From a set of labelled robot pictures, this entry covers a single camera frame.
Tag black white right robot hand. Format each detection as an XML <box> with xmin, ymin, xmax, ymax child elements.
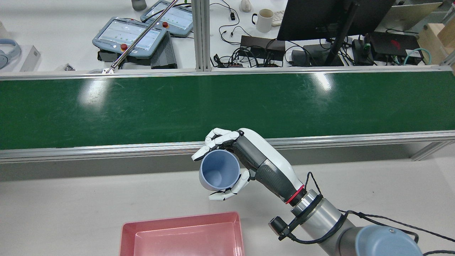
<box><xmin>191</xmin><ymin>127</ymin><xmax>306</xmax><ymax>205</ymax></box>

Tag light blue plastic cup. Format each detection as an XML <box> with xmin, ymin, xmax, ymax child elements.
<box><xmin>198</xmin><ymin>149</ymin><xmax>241</xmax><ymax>192</ymax></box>

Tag pink plastic box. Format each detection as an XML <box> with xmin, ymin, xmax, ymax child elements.
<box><xmin>119</xmin><ymin>212</ymin><xmax>245</xmax><ymax>256</ymax></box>

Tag small black adapter box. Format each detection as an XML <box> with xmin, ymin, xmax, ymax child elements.
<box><xmin>352</xmin><ymin>38</ymin><xmax>375</xmax><ymax>65</ymax></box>

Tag wooden box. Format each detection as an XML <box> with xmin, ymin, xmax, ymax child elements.
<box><xmin>417</xmin><ymin>16</ymin><xmax>455</xmax><ymax>65</ymax></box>

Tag white cardboard box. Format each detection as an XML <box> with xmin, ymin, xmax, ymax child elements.
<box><xmin>20</xmin><ymin>45</ymin><xmax>41</xmax><ymax>72</ymax></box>

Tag black monitor base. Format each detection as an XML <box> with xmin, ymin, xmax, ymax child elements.
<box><xmin>291</xmin><ymin>44</ymin><xmax>345</xmax><ymax>67</ymax></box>

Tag green conveyor belt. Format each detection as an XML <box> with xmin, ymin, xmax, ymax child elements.
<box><xmin>0</xmin><ymin>71</ymin><xmax>455</xmax><ymax>150</ymax></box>

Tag white mug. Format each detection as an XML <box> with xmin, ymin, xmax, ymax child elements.
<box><xmin>252</xmin><ymin>9</ymin><xmax>274</xmax><ymax>33</ymax></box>

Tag black Huawei monitor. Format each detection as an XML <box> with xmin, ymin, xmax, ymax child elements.
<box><xmin>277</xmin><ymin>0</ymin><xmax>396</xmax><ymax>42</ymax></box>

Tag aluminium conveyor leg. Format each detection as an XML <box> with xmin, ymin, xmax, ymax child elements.
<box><xmin>411</xmin><ymin>140</ymin><xmax>455</xmax><ymax>161</ymax></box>

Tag robot teach pendant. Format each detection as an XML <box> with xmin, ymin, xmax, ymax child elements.
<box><xmin>140</xmin><ymin>0</ymin><xmax>194</xmax><ymax>37</ymax></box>
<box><xmin>92</xmin><ymin>17</ymin><xmax>168</xmax><ymax>59</ymax></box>

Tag black device red logo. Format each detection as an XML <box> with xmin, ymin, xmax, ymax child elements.
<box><xmin>369</xmin><ymin>31</ymin><xmax>424</xmax><ymax>59</ymax></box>

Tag silver laptop edge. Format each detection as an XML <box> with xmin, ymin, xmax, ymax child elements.
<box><xmin>375</xmin><ymin>2</ymin><xmax>443</xmax><ymax>32</ymax></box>

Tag light blue headphones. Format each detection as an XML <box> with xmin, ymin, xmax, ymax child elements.
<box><xmin>0</xmin><ymin>38</ymin><xmax>22</xmax><ymax>70</ymax></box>

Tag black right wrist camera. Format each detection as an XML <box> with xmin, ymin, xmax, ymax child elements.
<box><xmin>268</xmin><ymin>215</ymin><xmax>303</xmax><ymax>241</ymax></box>

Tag aluminium conveyor rail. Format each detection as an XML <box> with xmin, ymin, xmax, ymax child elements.
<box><xmin>0</xmin><ymin>65</ymin><xmax>455</xmax><ymax>81</ymax></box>
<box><xmin>0</xmin><ymin>130</ymin><xmax>455</xmax><ymax>164</ymax></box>

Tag black cable bundle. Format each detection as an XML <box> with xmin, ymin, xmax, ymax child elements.
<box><xmin>212</xmin><ymin>44</ymin><xmax>285</xmax><ymax>68</ymax></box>

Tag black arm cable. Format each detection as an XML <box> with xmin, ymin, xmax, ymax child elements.
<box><xmin>290</xmin><ymin>172</ymin><xmax>455</xmax><ymax>256</ymax></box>

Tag thin black cable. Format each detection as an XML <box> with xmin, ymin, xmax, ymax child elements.
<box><xmin>210</xmin><ymin>2</ymin><xmax>251</xmax><ymax>46</ymax></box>

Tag aluminium frame post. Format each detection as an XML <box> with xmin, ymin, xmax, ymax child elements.
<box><xmin>191</xmin><ymin>0</ymin><xmax>212</xmax><ymax>72</ymax></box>

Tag teal cable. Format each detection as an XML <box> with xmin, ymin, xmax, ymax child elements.
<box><xmin>403</xmin><ymin>48</ymin><xmax>432</xmax><ymax>66</ymax></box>

